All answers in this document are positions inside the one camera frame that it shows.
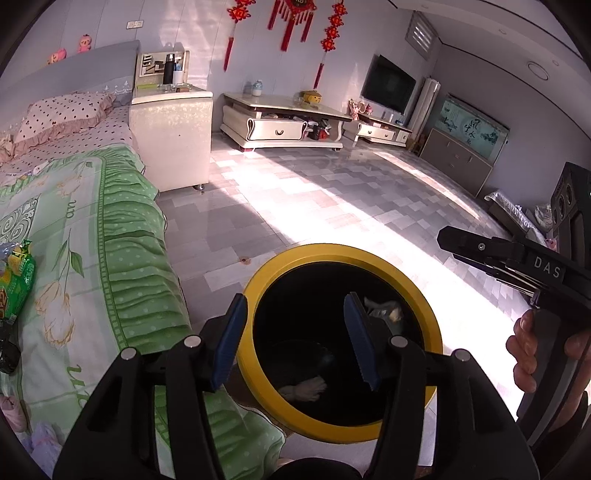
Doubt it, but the red knot centre ornament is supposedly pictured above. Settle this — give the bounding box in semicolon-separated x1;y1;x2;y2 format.
267;0;318;52

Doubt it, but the red knot string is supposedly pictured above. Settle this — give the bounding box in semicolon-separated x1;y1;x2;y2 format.
312;0;350;91
222;0;257;72

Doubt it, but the yellow rimmed black trash bin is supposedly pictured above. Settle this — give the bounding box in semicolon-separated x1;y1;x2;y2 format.
238;244;443;444

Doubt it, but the white tissue wad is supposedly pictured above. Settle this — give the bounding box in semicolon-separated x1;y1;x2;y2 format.
279;377;327;402

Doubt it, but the grey bed headboard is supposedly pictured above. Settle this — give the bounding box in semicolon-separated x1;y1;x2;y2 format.
1;40;140;124

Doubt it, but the green biscuit wrapper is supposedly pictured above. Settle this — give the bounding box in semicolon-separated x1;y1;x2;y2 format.
1;239;36;325

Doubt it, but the grey sideboard cabinet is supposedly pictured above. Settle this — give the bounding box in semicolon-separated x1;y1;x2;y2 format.
421;128;493;197

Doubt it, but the white floor air conditioner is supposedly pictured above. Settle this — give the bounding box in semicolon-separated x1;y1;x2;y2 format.
408;77;441;142

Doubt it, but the polka dot bed sheet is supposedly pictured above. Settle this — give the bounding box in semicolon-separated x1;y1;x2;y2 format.
1;106;137;185

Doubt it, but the black plastic bag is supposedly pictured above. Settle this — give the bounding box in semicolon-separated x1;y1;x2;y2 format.
0;319;21;375

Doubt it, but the polka dot pillow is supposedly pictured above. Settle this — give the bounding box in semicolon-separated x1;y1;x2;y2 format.
14;92;115;150

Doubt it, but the black thermos bottle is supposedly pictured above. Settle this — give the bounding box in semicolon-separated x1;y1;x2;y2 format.
162;53;176;85

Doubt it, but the person's right hand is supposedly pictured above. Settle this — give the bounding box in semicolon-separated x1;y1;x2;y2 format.
505;309;591;432

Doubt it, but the white tv stand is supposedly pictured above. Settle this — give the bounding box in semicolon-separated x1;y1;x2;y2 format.
221;93;352;151

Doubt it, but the black wall television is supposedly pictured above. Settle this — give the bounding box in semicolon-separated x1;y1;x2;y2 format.
361;55;417;114

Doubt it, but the pink cloth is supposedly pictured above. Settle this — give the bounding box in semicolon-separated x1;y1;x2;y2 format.
0;395;28;433

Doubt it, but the red knot string left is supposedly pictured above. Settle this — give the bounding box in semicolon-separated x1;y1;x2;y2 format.
222;0;257;72

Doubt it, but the white bedside cabinet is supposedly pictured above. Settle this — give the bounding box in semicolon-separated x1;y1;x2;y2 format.
129;84;213;192

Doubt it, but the bedside organizer shelf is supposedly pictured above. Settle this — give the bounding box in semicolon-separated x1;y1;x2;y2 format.
134;50;190;88

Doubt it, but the pink plush toy right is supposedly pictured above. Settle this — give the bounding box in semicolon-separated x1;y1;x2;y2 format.
77;34;92;53

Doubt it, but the pink plush toy left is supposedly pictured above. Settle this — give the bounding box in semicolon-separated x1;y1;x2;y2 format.
47;48;67;65

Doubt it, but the red knot string right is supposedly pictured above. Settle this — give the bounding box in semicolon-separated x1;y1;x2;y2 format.
312;0;350;91

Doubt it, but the pink plush toy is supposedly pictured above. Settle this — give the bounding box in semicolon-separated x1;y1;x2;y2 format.
47;48;67;65
77;34;92;53

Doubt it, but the small white side cabinet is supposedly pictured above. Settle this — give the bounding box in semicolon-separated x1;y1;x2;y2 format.
344;113;412;148

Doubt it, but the framed calligraphy painting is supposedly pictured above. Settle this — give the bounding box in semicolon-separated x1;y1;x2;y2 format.
434;94;510;164

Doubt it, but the purple foam net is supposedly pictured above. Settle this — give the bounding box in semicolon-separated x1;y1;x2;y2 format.
21;422;62;478

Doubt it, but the yellow toy on stand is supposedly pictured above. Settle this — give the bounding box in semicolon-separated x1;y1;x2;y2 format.
301;90;322;105

